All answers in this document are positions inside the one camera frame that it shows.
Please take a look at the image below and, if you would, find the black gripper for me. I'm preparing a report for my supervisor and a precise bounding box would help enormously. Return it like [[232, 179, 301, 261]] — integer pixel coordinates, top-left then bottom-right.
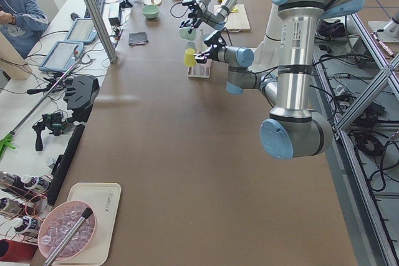
[[180, 0, 203, 34], [194, 31, 227, 64]]

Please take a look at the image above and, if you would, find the green cup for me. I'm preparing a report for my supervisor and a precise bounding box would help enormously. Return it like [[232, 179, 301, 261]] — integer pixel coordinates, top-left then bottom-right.
[[179, 27, 196, 41]]

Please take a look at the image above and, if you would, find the pink cup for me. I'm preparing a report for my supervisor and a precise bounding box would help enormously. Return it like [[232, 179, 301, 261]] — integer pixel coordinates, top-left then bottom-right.
[[188, 64, 210, 78]]

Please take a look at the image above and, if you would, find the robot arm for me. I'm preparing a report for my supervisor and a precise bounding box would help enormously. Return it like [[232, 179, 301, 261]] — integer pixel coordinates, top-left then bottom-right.
[[180, 0, 238, 30], [189, 0, 365, 159]]

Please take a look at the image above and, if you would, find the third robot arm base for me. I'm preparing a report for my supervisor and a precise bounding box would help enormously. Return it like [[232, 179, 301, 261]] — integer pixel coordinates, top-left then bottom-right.
[[368, 11, 398, 43]]

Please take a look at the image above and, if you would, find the yellow cup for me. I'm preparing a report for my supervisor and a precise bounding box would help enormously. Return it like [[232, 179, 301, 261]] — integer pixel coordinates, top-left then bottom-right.
[[183, 48, 196, 67]]

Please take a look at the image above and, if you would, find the grey cup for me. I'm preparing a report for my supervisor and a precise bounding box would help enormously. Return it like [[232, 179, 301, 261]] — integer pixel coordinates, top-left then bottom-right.
[[186, 41, 196, 51]]

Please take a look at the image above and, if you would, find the green bowl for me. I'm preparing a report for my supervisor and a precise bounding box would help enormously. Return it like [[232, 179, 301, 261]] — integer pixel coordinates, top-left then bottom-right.
[[142, 4, 160, 19]]

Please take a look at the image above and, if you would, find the grey cloth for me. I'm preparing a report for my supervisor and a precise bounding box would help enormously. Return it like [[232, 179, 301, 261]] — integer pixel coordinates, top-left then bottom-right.
[[128, 32, 148, 45]]

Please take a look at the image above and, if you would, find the bamboo cutting board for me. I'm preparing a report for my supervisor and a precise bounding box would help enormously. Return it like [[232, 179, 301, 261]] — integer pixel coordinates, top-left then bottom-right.
[[223, 4, 251, 32]]

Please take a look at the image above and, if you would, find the black keyboard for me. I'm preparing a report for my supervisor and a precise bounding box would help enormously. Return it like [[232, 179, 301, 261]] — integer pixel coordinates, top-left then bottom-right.
[[84, 0, 105, 19]]

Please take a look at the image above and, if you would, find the blue teach pendant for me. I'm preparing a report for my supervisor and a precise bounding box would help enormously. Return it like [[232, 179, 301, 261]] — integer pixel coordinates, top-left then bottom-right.
[[65, 18, 97, 44], [38, 41, 84, 72]]

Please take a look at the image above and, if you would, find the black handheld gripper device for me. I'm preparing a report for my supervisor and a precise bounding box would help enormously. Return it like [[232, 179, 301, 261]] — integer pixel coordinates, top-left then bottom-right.
[[32, 112, 75, 151]]

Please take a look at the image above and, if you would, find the seated person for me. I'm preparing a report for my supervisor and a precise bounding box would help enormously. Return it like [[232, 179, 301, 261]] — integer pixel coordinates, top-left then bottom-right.
[[1, 0, 49, 58]]

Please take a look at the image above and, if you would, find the beige plastic tray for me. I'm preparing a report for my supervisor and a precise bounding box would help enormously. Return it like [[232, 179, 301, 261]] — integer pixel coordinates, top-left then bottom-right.
[[54, 183, 122, 265]]

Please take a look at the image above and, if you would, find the black rectangular bar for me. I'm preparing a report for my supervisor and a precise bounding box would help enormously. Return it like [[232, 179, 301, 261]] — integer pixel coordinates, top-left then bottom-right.
[[46, 125, 85, 206]]

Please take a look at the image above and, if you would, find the dark bottle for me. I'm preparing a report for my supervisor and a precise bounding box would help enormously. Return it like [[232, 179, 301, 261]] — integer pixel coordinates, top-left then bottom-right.
[[21, 175, 50, 194], [12, 216, 42, 237], [1, 171, 28, 196]]

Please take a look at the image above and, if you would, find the green reacher grabber tool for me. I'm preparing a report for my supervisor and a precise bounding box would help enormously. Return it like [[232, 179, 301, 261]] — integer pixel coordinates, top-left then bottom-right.
[[1, 58, 82, 158]]

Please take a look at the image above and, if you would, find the pink bowl of ice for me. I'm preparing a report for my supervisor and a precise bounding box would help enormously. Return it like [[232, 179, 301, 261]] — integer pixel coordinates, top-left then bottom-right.
[[37, 201, 96, 261]]

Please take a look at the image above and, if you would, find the white wire cup holder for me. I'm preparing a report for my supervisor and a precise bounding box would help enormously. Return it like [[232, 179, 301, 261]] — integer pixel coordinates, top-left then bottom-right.
[[186, 29, 213, 78]]

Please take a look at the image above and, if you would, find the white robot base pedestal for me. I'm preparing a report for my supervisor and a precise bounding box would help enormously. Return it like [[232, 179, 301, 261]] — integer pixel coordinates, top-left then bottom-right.
[[248, 4, 291, 77]]

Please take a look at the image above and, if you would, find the aluminium frame post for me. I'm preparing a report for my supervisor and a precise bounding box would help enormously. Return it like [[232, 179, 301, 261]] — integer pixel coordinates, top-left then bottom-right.
[[84, 0, 117, 64]]

